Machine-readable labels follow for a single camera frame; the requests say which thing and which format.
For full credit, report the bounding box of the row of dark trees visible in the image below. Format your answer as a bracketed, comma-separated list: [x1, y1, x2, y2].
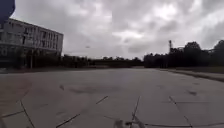
[31, 54, 145, 70]

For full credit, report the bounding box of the grey paved plaza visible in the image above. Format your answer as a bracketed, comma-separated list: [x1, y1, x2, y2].
[0, 67, 224, 128]

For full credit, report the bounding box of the tall mast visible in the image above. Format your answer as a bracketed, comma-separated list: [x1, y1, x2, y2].
[167, 39, 173, 55]

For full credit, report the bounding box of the robot's own part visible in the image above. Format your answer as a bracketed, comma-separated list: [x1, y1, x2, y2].
[125, 115, 147, 128]

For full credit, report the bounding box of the clump of dark trees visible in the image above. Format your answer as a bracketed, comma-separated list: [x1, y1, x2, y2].
[143, 39, 224, 69]

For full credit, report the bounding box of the pale multi-storey building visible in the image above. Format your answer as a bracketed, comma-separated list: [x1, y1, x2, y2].
[0, 17, 65, 69]

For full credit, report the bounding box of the raised kerb strip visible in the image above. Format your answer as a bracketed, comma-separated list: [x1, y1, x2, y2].
[159, 67, 224, 83]

